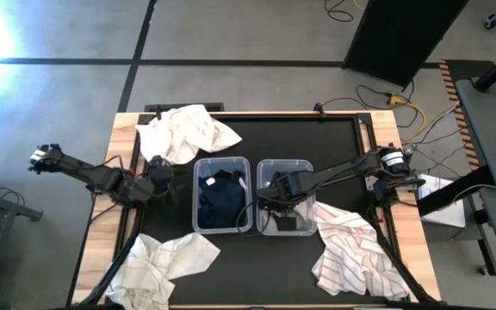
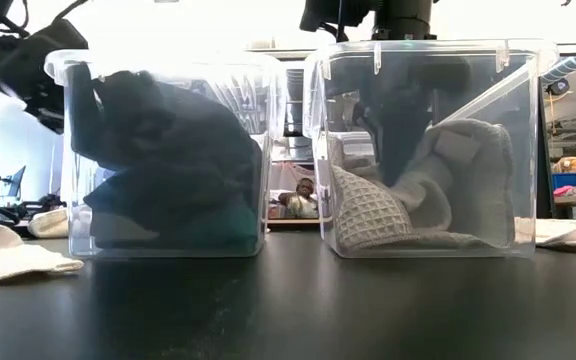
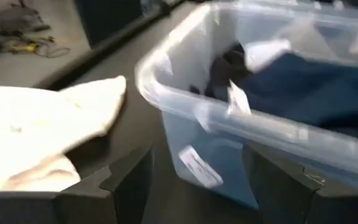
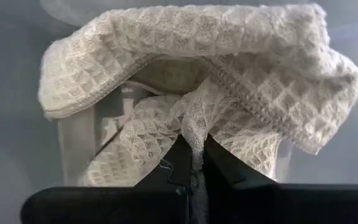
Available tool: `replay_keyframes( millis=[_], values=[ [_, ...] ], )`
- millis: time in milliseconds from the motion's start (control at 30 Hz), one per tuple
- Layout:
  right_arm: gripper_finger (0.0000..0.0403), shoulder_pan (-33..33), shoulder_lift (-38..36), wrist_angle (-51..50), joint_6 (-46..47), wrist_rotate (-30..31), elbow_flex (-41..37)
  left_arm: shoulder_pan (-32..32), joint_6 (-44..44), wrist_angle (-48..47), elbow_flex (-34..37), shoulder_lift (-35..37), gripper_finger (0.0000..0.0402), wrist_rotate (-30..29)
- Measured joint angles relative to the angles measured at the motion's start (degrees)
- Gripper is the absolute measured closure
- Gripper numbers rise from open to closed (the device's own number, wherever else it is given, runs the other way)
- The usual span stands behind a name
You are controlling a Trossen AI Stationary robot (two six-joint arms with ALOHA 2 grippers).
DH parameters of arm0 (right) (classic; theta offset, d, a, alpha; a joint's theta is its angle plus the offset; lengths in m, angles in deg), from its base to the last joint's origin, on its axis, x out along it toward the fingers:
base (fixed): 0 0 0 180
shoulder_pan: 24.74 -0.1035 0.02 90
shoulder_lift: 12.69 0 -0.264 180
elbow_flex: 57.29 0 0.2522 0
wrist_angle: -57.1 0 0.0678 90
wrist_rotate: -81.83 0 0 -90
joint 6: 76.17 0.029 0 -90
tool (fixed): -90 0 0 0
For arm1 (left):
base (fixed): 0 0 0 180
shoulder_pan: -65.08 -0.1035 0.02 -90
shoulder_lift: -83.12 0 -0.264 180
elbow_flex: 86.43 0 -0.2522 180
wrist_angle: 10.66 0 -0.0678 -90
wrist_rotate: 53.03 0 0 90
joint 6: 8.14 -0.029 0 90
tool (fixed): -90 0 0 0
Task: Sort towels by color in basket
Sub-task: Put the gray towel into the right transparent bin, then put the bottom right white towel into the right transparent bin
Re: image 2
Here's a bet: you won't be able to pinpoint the white towel with label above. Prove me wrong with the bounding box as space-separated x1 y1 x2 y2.
392 118 517 250

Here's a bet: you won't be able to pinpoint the black round hanging camera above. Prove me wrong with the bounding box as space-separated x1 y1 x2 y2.
547 78 571 97

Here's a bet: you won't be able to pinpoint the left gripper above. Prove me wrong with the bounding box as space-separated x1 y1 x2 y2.
0 18 89 134

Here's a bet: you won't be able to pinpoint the silver ventilation duct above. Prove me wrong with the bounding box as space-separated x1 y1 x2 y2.
284 67 310 137

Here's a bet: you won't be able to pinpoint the clear plastic bin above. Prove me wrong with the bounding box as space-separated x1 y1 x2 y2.
43 47 289 260
301 38 560 260

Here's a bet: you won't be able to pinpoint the plain off-white towel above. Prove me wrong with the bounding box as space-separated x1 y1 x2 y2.
0 223 85 285
26 206 72 240

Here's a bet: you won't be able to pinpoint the orange crumpled cloth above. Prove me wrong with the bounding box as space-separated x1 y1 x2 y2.
551 156 576 175

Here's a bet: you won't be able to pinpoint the black partition panel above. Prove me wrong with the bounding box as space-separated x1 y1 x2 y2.
537 79 557 219

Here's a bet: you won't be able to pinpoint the person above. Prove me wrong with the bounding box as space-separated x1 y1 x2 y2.
277 177 320 219

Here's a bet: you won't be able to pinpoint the blue storage bin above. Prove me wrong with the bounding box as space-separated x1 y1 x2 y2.
551 172 576 190

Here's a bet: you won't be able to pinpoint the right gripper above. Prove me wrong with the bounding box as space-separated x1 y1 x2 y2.
362 59 472 187

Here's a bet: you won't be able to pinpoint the tilted computer monitor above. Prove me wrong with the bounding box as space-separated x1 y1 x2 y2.
5 165 27 199

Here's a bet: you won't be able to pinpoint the black towel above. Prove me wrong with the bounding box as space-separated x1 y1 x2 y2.
67 62 264 201

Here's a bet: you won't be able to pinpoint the white waffle-weave towel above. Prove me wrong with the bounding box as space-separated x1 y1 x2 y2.
330 164 415 251

